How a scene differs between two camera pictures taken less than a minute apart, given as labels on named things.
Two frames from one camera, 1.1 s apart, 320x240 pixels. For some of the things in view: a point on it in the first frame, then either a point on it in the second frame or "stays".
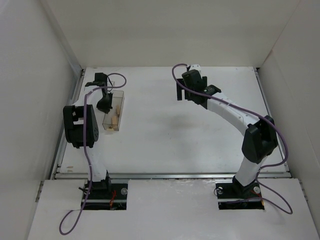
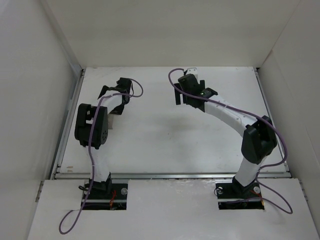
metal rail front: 170,175 stays
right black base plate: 227,192 stays
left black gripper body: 104,102 → 110,90
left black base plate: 114,199 stays
